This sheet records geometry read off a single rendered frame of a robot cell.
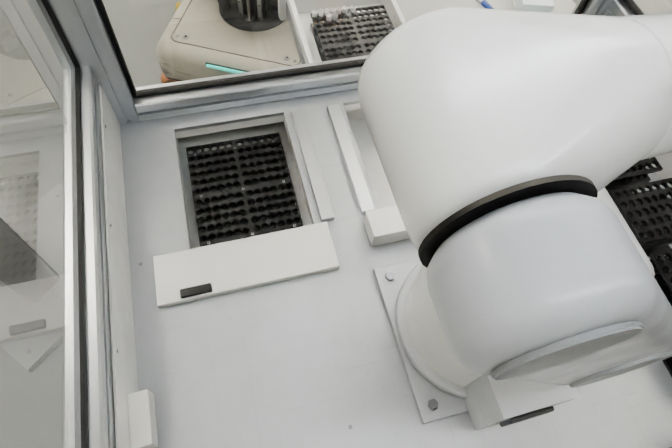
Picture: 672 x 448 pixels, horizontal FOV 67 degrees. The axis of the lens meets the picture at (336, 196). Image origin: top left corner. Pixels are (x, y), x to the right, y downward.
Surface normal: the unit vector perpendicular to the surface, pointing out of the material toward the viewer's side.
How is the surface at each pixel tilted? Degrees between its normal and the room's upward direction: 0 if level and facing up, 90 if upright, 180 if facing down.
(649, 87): 31
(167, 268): 0
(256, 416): 0
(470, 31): 11
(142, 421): 0
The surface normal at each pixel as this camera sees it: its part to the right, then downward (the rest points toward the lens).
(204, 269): 0.07, -0.51
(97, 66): 0.25, 0.84
